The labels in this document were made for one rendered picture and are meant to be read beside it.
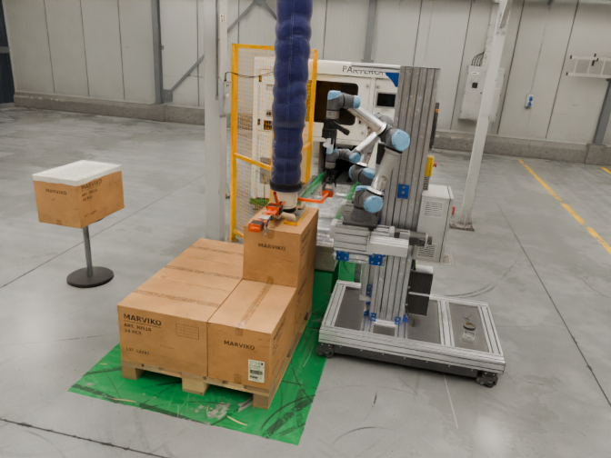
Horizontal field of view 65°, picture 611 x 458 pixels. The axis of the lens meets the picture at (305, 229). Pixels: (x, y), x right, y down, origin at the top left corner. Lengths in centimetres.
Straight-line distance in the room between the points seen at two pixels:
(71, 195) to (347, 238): 223
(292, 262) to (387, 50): 961
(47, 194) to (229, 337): 211
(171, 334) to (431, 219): 184
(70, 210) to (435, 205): 282
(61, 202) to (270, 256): 184
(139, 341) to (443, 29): 1056
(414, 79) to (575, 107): 994
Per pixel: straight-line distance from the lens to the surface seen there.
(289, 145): 326
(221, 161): 476
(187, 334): 306
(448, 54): 1242
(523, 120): 1275
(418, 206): 336
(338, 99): 285
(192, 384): 326
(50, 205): 439
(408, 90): 322
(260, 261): 333
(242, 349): 296
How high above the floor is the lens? 209
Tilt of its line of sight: 20 degrees down
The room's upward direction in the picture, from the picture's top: 4 degrees clockwise
